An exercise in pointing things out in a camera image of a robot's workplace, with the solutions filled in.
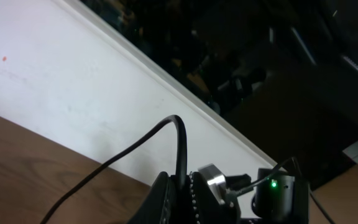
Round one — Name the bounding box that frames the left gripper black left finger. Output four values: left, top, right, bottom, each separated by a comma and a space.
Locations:
127, 172, 170, 224

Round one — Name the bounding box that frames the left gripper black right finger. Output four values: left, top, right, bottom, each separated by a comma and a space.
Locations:
190, 172, 241, 224

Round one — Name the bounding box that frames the black right camera cable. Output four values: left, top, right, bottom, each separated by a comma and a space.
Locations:
227, 157, 335, 224

